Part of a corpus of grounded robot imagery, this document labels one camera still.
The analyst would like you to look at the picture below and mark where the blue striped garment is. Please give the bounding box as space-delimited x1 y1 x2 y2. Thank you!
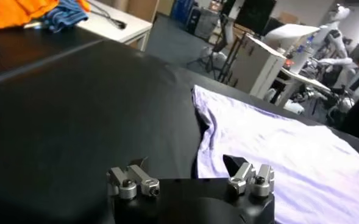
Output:
41 0 89 33

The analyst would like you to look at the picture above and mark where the orange garment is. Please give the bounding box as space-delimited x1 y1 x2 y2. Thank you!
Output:
0 0 91 30

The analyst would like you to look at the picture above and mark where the tall white cardboard box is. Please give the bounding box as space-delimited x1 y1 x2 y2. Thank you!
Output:
229 33 286 100

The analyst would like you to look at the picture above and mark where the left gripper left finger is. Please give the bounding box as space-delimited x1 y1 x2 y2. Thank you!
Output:
107 156 161 200

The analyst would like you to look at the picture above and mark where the black monitor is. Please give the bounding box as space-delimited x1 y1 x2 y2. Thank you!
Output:
234 0 277 36

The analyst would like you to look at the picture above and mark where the black looped cable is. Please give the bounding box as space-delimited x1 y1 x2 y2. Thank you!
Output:
89 1 127 30

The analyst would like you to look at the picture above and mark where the small white standing desk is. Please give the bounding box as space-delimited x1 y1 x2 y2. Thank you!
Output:
276 68 332 107

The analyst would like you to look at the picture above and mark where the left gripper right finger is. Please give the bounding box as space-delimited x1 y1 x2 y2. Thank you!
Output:
222 154 275 198

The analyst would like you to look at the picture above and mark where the white table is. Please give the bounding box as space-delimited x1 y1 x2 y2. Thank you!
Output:
23 0 153 52

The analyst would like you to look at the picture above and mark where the white humanoid robot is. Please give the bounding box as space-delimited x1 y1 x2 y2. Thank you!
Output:
313 4 359 89

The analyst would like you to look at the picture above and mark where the black table cover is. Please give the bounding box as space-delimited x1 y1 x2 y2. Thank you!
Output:
0 39 359 224

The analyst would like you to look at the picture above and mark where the lavender t-shirt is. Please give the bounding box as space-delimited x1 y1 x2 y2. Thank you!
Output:
191 84 359 224

